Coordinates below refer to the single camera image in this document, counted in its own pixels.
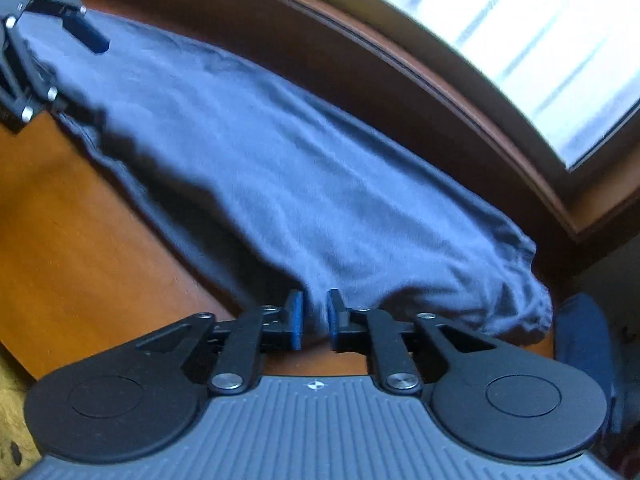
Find wooden window ledge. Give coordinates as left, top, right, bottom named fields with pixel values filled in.
left=60, top=0, right=640, bottom=281

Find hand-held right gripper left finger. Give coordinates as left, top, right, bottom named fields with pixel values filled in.
left=135, top=289, right=306, bottom=396

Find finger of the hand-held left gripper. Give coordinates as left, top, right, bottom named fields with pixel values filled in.
left=0, top=0, right=111, bottom=56
left=0, top=16, right=68, bottom=133

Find dark blue folded garment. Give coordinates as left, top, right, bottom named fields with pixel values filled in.
left=552, top=292, right=626, bottom=456

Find blue pants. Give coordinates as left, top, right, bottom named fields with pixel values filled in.
left=15, top=10, right=553, bottom=348

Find window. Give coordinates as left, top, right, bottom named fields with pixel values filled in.
left=250, top=0, right=640, bottom=173

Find yellow rug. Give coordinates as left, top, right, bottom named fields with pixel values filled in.
left=0, top=342, right=43, bottom=480

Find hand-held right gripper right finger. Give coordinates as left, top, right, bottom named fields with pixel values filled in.
left=326, top=289, right=496, bottom=395

